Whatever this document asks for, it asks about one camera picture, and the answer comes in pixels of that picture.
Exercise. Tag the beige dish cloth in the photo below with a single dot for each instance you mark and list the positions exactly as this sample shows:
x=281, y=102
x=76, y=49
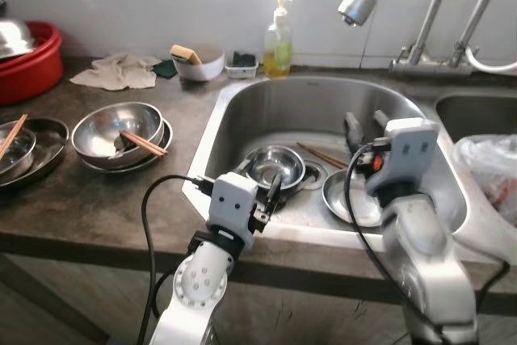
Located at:
x=121, y=74

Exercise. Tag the dark green scouring pad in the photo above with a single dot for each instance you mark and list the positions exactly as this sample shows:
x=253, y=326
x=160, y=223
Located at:
x=243, y=59
x=166, y=69

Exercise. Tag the clear plastic bag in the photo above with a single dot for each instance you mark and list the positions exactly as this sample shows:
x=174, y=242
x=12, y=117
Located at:
x=485, y=167

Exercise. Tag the shallow steel plate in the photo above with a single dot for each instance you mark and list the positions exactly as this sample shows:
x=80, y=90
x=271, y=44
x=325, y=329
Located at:
x=339, y=199

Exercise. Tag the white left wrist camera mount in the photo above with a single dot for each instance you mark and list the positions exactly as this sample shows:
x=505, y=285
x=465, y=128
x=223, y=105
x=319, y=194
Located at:
x=230, y=204

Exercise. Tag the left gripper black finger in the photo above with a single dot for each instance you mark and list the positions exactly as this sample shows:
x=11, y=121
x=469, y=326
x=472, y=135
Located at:
x=275, y=190
x=245, y=175

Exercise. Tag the small steel bowl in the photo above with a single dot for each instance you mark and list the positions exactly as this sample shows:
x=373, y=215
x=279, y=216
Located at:
x=279, y=163

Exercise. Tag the wooden chopstick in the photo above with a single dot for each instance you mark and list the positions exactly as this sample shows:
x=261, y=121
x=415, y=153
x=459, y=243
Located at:
x=323, y=154
x=10, y=145
x=145, y=147
x=14, y=134
x=327, y=161
x=149, y=143

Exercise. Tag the red plastic basin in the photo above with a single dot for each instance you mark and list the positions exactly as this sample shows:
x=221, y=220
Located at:
x=36, y=70

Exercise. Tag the chrome twin pipe faucet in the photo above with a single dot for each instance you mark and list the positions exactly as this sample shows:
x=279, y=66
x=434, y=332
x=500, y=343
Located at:
x=432, y=69

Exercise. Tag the large steel mixing bowl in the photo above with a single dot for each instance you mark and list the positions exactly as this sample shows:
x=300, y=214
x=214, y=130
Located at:
x=101, y=127

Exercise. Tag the yellow dish soap pump bottle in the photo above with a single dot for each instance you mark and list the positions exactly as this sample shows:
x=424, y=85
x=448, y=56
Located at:
x=279, y=54

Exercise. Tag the small white plastic dish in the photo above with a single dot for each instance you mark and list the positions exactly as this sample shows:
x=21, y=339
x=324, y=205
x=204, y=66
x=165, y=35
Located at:
x=241, y=72

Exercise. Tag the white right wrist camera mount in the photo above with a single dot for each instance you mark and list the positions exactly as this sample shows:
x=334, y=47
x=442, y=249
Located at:
x=408, y=155

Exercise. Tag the yellow sponge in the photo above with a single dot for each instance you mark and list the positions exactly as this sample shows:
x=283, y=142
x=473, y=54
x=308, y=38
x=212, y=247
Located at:
x=186, y=54

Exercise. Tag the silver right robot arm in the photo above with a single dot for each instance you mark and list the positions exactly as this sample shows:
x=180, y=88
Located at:
x=420, y=256

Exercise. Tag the grey wood sink cabinet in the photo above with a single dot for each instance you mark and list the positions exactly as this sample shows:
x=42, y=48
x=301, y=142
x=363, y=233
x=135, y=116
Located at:
x=307, y=313

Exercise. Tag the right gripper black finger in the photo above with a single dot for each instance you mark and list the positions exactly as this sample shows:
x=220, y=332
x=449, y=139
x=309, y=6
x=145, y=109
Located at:
x=380, y=121
x=353, y=131

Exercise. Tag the stainless steel double sink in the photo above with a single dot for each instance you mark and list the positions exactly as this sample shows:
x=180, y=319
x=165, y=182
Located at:
x=283, y=115

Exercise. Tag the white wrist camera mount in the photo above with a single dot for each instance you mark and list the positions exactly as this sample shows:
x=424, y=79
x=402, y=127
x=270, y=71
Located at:
x=230, y=204
x=408, y=155

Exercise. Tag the white ceramic bowl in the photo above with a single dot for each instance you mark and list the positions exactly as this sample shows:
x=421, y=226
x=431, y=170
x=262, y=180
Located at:
x=206, y=66

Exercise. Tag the grey wood stove cabinet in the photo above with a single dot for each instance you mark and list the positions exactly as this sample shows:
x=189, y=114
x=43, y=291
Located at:
x=24, y=321

